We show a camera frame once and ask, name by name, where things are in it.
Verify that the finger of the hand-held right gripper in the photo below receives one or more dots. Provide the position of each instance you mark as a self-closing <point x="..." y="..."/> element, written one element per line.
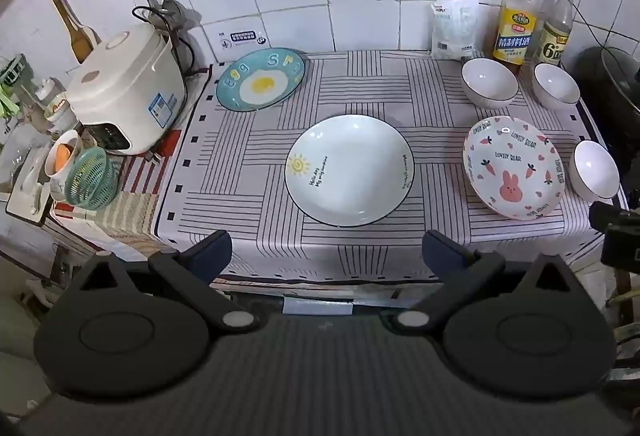
<point x="607" y="215"/>

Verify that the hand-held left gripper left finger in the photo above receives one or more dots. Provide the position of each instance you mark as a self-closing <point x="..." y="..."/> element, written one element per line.
<point x="212" y="252"/>

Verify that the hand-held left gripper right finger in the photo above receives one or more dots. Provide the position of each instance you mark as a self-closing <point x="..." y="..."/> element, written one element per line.
<point x="442" y="252"/>

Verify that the white bowl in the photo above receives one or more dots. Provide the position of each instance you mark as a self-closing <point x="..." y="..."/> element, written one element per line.
<point x="555" y="86"/>
<point x="595" y="168"/>
<point x="489" y="81"/>

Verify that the pink bunny print plate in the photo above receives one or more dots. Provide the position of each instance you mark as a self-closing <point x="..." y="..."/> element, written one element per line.
<point x="510" y="166"/>

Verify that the white plate with sun print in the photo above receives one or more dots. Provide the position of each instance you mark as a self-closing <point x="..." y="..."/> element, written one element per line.
<point x="350" y="166"/>

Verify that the blue egg print plate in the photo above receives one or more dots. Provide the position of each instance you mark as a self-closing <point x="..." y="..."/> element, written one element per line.
<point x="260" y="83"/>

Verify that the striped tablecloth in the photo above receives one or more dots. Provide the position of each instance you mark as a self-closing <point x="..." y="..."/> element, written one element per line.
<point x="250" y="196"/>

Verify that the red striped cloth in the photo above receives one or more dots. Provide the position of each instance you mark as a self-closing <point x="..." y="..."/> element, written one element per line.
<point x="140" y="176"/>

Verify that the glass pot lid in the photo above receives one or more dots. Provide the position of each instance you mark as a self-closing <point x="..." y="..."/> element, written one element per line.
<point x="622" y="78"/>

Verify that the black cooking pot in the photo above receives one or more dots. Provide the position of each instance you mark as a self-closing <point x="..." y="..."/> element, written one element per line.
<point x="590" y="76"/>

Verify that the green plastic basket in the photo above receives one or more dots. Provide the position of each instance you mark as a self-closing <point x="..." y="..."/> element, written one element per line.
<point x="92" y="178"/>

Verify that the white cup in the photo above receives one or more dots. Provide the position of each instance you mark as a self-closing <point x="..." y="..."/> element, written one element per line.
<point x="62" y="156"/>

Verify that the clear vinegar bottle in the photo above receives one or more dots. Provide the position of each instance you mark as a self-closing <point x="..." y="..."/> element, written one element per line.
<point x="555" y="36"/>

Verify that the white rice cooker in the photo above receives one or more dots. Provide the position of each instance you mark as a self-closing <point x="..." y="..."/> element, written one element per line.
<point x="125" y="86"/>

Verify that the white cutting board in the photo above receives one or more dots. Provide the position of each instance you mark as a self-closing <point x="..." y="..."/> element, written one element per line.
<point x="27" y="196"/>

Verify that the yellow label oil bottle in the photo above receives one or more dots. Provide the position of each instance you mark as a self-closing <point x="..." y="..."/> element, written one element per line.
<point x="515" y="31"/>

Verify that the white jar with red label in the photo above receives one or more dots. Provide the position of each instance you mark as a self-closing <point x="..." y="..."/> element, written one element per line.
<point x="55" y="103"/>

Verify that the white powder bag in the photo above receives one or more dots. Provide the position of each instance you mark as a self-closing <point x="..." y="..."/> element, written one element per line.
<point x="455" y="31"/>

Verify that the wooden spatula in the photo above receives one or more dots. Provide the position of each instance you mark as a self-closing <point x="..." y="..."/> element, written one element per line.
<point x="80" y="41"/>

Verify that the green plastic rack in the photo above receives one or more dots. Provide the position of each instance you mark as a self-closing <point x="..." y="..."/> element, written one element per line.
<point x="12" y="81"/>

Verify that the white wall sticker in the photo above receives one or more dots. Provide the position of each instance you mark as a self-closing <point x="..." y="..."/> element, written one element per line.
<point x="242" y="37"/>

